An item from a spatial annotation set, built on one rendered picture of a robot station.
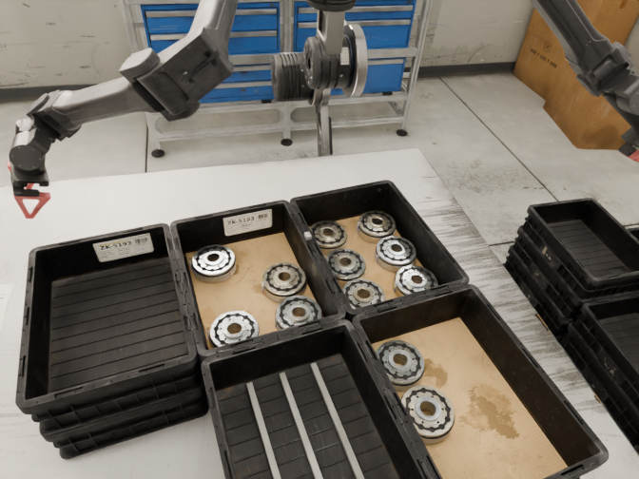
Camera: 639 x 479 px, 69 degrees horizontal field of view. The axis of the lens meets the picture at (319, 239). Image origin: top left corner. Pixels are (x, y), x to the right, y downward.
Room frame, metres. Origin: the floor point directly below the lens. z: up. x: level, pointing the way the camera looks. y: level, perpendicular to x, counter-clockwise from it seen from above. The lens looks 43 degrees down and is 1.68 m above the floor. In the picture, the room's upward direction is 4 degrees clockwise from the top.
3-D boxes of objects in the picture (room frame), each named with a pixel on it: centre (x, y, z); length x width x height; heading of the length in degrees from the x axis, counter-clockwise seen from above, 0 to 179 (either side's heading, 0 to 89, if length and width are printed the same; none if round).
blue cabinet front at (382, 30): (2.81, -0.12, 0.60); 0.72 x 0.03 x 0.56; 107
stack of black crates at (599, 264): (1.28, -0.99, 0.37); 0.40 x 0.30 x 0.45; 17
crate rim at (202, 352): (0.70, 0.15, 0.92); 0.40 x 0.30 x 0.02; 24
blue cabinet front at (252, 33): (2.58, 0.65, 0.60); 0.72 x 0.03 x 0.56; 107
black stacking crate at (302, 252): (0.70, 0.15, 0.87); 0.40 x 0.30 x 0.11; 24
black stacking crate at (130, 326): (0.58, 0.42, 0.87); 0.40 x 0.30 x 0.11; 24
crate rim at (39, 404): (0.58, 0.42, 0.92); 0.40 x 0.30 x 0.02; 24
